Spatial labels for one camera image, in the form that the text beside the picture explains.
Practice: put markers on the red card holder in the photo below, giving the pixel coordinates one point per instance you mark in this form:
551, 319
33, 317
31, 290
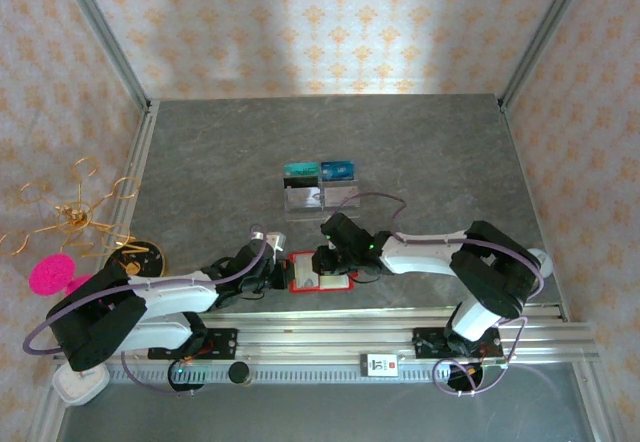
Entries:
305, 272

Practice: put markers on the pinkish silver credit card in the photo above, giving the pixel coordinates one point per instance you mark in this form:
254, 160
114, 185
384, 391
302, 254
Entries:
342, 196

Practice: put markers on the shiny silver credit card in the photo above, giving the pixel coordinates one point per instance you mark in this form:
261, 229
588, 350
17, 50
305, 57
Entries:
304, 199

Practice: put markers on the blue credit card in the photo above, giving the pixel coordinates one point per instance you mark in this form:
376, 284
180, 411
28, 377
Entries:
339, 171

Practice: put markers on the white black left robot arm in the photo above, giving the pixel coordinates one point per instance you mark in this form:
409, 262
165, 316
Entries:
170, 294

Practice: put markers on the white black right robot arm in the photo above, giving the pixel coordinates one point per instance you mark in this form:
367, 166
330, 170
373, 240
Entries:
420, 257

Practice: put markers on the clear acrylic card stand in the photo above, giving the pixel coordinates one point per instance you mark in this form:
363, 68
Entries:
305, 216

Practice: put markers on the green credit card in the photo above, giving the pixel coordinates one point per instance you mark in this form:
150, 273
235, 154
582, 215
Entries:
301, 169

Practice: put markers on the round black gold clock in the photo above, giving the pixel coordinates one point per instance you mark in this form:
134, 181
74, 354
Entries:
145, 259

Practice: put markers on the black round knob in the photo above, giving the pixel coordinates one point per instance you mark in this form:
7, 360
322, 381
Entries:
239, 373

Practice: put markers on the white label tag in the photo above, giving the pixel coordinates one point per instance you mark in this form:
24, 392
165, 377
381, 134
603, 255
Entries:
379, 365

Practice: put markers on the yellow can white lid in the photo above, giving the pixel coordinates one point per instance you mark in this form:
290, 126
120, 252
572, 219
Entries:
545, 262

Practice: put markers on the flat round pink sponge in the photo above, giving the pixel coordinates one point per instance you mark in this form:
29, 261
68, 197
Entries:
52, 276

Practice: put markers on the white square clock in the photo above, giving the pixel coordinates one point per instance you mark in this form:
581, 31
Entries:
82, 389

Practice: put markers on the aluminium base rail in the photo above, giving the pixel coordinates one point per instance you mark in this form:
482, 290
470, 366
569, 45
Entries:
325, 337

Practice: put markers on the aluminium table edge rail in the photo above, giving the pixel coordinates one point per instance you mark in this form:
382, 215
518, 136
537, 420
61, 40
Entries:
520, 162
141, 152

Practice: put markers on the aluminium frame post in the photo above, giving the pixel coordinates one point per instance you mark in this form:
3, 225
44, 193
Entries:
107, 37
542, 37

